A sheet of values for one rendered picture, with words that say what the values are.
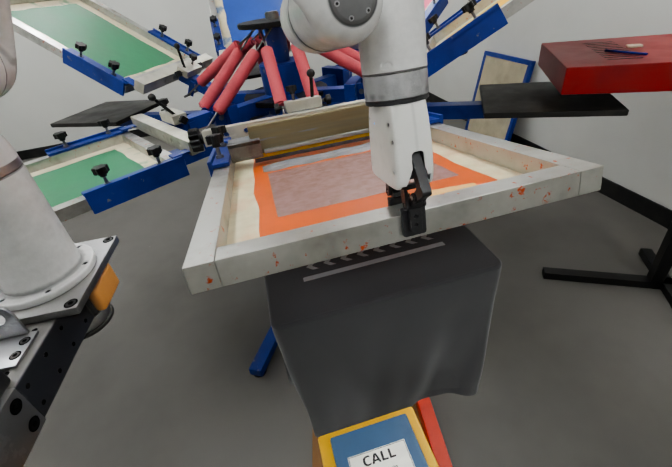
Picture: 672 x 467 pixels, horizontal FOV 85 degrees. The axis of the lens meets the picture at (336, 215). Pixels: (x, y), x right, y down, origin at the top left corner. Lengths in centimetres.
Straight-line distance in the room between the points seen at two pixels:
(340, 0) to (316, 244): 27
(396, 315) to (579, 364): 128
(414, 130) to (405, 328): 44
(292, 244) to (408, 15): 28
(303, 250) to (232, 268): 9
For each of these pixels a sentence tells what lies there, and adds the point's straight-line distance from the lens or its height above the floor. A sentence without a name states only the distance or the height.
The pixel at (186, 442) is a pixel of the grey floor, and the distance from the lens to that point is 177.
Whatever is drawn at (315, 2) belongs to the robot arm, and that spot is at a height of 142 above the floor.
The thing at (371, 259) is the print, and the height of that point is 95.
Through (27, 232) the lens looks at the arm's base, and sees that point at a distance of 57.
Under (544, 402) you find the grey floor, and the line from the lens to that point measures 175.
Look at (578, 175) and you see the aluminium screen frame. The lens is 62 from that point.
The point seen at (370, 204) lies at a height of 111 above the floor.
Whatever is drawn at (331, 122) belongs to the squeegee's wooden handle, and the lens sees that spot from 102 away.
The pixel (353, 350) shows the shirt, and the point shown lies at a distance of 75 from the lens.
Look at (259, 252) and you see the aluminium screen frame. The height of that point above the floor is 117.
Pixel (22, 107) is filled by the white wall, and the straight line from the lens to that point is 577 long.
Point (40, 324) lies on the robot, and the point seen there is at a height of 112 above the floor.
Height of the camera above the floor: 144
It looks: 33 degrees down
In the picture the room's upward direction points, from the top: 8 degrees counter-clockwise
